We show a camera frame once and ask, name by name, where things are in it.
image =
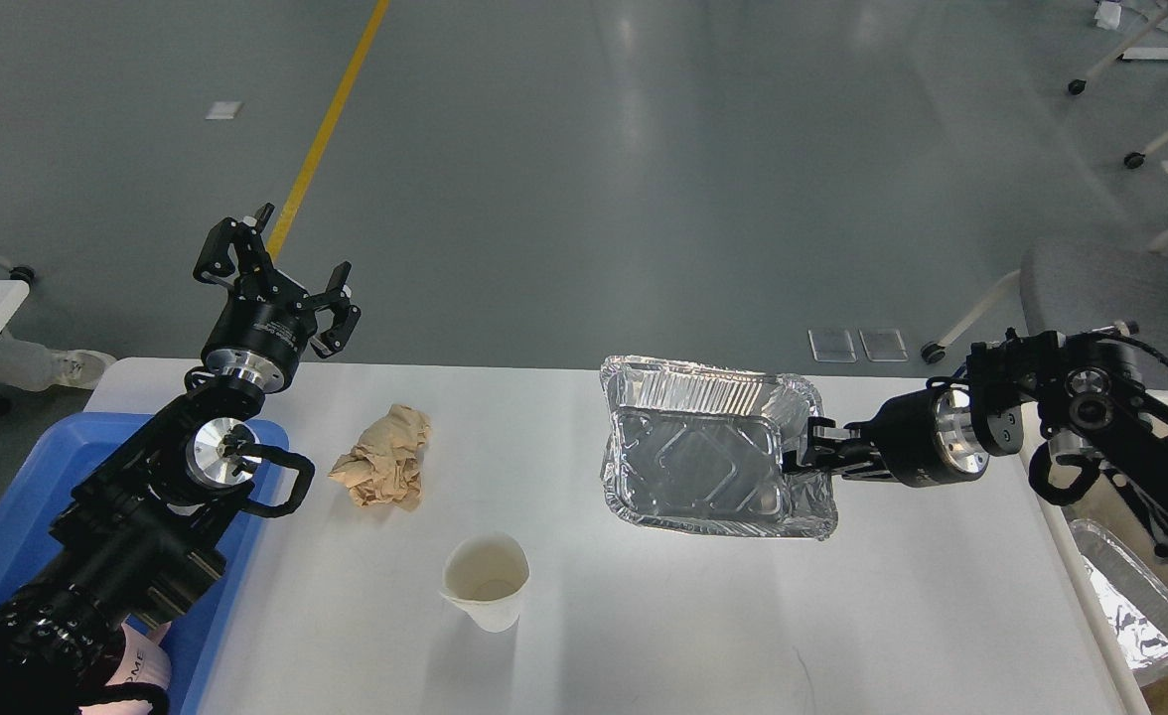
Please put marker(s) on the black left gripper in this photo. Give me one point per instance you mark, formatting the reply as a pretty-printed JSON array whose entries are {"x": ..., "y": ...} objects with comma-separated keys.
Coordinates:
[{"x": 263, "y": 341}]

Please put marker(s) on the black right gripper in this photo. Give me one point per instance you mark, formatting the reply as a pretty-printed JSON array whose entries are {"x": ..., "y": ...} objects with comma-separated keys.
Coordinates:
[{"x": 921, "y": 439}]

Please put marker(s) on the aluminium foil tray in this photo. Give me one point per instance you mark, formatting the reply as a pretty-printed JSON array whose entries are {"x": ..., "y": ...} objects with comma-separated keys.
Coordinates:
[{"x": 699, "y": 449}]

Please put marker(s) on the brown paper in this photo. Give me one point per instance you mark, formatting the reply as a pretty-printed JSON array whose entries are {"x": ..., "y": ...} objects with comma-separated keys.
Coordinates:
[{"x": 384, "y": 466}]

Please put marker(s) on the white paper cup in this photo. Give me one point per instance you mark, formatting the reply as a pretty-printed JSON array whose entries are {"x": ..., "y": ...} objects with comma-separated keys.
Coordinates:
[{"x": 485, "y": 577}]

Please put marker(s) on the pink ribbed mug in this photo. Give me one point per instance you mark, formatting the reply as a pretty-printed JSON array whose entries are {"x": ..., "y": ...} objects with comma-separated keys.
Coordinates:
[{"x": 136, "y": 656}]

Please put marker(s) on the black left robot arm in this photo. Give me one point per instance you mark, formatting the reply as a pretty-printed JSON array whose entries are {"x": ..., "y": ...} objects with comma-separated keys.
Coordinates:
[{"x": 140, "y": 537}]

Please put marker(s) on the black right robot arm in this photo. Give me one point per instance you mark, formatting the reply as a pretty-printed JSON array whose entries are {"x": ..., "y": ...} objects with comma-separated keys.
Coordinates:
[{"x": 1096, "y": 419}]

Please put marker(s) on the grey office chair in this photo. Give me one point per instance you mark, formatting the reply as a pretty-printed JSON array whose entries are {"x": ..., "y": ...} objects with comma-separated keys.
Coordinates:
[{"x": 1074, "y": 286}]

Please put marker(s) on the foil tray in bin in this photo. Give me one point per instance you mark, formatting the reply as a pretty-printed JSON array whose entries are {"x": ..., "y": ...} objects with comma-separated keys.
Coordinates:
[{"x": 1133, "y": 600}]

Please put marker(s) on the beige plastic bin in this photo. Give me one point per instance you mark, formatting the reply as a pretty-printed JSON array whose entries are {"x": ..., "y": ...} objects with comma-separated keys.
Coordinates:
[{"x": 1104, "y": 505}]

